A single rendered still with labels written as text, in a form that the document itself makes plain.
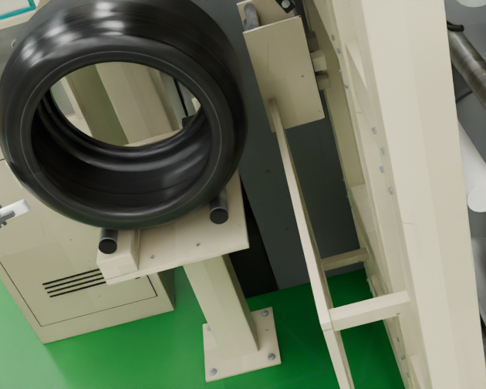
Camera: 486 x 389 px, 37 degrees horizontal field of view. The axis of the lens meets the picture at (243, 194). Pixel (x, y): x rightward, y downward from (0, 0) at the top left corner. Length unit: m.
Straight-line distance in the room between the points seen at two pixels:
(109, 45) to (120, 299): 1.52
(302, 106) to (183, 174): 0.36
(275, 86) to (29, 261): 1.26
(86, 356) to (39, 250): 0.47
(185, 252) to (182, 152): 0.28
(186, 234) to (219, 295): 0.56
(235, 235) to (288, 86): 0.41
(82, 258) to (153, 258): 0.90
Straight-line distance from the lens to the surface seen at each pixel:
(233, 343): 2.58
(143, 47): 1.51
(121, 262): 1.83
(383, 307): 1.31
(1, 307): 3.36
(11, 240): 2.71
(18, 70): 1.59
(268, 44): 1.85
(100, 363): 2.86
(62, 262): 2.75
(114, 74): 1.96
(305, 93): 1.93
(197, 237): 1.86
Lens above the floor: 1.94
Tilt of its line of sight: 36 degrees down
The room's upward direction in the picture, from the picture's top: 19 degrees counter-clockwise
